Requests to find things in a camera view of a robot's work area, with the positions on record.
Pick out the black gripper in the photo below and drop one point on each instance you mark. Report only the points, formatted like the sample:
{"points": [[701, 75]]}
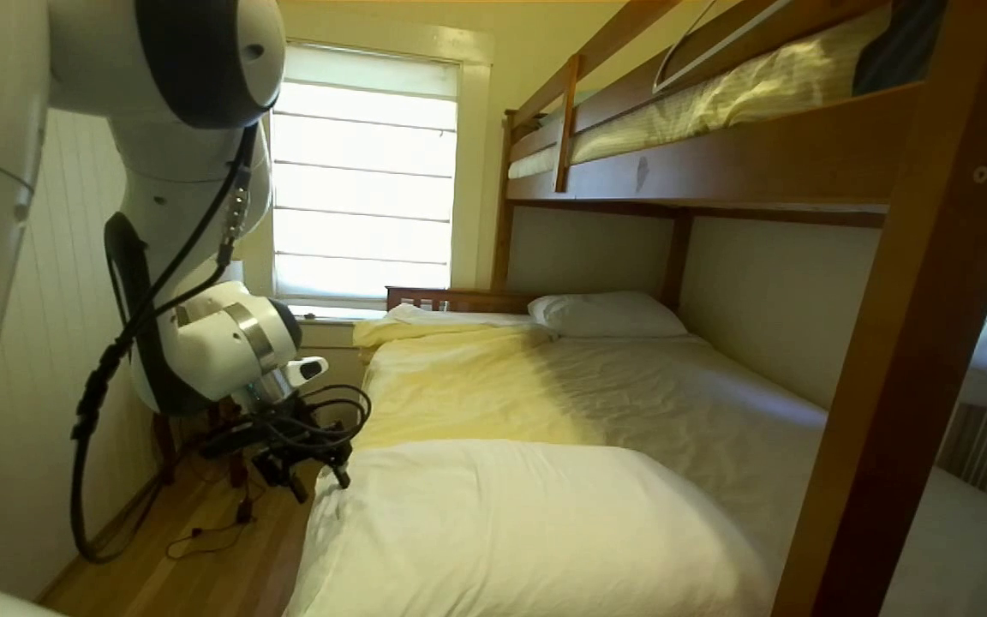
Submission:
{"points": [[284, 428]]}

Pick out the bunk mattress with cream bedding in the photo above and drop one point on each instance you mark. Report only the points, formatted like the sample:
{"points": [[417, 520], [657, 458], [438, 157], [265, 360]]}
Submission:
{"points": [[745, 90]]}

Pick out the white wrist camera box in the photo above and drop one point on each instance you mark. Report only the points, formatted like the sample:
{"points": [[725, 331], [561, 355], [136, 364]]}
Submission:
{"points": [[310, 368]]}

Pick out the window with white blinds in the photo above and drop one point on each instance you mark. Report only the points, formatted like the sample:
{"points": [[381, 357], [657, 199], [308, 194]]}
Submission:
{"points": [[363, 172]]}

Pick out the large white pillow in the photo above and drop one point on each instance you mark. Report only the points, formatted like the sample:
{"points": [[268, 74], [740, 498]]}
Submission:
{"points": [[517, 532]]}

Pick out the pale yellow bed blanket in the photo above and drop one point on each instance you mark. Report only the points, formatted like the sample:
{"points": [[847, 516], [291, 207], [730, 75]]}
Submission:
{"points": [[462, 378]]}

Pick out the dark blue bedding bundle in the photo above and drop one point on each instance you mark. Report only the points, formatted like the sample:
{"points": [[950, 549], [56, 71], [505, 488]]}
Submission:
{"points": [[900, 45]]}

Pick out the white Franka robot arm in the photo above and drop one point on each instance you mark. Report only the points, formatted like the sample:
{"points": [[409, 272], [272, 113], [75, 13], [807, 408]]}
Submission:
{"points": [[172, 172]]}

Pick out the small white pillow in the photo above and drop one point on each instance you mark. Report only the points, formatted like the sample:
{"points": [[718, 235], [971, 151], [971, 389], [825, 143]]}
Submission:
{"points": [[609, 312]]}

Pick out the wooden bunk bed frame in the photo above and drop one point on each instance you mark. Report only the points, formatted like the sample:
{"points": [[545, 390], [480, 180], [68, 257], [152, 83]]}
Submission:
{"points": [[917, 345]]}

